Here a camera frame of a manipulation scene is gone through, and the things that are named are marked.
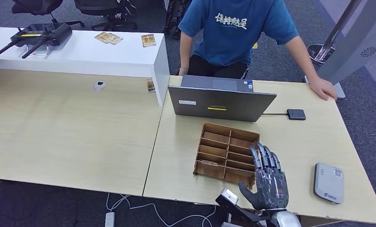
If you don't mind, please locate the metal wire controller stand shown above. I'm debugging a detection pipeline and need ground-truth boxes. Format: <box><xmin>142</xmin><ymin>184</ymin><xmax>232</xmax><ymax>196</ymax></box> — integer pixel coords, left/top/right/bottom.
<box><xmin>26</xmin><ymin>44</ymin><xmax>50</xmax><ymax>56</ymax></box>

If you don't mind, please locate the black remote controller with antennas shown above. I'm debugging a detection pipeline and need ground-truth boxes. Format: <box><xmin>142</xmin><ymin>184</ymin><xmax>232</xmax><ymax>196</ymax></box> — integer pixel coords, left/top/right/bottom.
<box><xmin>0</xmin><ymin>23</ymin><xmax>73</xmax><ymax>60</ymax></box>

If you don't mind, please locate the black square usb hub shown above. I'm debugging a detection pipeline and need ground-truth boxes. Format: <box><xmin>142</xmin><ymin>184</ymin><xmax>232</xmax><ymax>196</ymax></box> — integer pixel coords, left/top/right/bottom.
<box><xmin>286</xmin><ymin>108</ymin><xmax>307</xmax><ymax>121</ymax></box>

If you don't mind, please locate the gold patterned ID card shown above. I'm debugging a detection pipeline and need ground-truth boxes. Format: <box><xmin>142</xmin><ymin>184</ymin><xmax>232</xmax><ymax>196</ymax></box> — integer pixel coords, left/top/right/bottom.
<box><xmin>141</xmin><ymin>34</ymin><xmax>157</xmax><ymax>48</ymax></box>

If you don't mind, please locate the wooden compartment card organizer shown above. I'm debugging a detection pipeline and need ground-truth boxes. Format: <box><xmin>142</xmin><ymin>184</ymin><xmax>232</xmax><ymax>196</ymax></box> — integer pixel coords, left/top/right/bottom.
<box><xmin>193</xmin><ymin>122</ymin><xmax>261</xmax><ymax>190</ymax></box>

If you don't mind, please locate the grey laptop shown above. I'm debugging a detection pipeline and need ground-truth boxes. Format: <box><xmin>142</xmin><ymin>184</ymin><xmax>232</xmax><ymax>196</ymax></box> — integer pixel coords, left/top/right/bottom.
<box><xmin>168</xmin><ymin>74</ymin><xmax>277</xmax><ymax>122</ymax></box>

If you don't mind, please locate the black metal machine frame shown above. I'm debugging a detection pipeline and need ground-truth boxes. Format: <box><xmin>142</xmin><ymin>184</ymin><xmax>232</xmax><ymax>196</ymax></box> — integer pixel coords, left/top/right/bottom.
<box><xmin>163</xmin><ymin>0</ymin><xmax>190</xmax><ymax>41</ymax></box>

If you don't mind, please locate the black office chair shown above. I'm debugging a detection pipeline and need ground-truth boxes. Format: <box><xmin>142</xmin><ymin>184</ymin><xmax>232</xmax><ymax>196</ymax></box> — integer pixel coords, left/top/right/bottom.
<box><xmin>11</xmin><ymin>0</ymin><xmax>86</xmax><ymax>29</ymax></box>
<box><xmin>74</xmin><ymin>0</ymin><xmax>138</xmax><ymax>32</ymax></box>

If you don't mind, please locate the person's left hand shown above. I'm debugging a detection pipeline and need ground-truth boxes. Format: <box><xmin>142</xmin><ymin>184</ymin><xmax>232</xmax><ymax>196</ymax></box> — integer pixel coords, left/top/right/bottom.
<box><xmin>309</xmin><ymin>76</ymin><xmax>338</xmax><ymax>102</ymax></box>

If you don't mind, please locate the grey white card reader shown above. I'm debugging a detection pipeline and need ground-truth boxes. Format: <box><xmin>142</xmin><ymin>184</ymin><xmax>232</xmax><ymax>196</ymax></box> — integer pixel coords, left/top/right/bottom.
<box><xmin>313</xmin><ymin>162</ymin><xmax>344</xmax><ymax>205</ymax></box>

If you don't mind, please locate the person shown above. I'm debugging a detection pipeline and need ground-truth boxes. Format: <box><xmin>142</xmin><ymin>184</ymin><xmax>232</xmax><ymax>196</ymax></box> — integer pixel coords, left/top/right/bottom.
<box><xmin>177</xmin><ymin>0</ymin><xmax>338</xmax><ymax>102</ymax></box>

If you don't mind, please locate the white power cable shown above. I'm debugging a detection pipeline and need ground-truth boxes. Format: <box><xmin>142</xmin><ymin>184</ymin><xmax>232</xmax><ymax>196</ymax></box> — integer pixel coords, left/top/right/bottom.
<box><xmin>106</xmin><ymin>192</ymin><xmax>217</xmax><ymax>227</ymax></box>

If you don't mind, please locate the white desk shelf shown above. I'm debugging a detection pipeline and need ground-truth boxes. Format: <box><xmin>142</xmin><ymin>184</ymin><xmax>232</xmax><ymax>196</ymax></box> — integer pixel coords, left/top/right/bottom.
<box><xmin>0</xmin><ymin>26</ymin><xmax>171</xmax><ymax>106</ymax></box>

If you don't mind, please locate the grey kiosk panel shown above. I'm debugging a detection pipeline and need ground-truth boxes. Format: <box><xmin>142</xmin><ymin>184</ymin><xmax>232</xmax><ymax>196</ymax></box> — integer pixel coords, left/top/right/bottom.
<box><xmin>304</xmin><ymin>0</ymin><xmax>376</xmax><ymax>100</ymax></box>

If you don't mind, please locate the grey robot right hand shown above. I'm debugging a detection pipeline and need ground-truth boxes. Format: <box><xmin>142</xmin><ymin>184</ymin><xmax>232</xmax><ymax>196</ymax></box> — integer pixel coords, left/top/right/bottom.
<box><xmin>238</xmin><ymin>141</ymin><xmax>290</xmax><ymax>211</ymax></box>

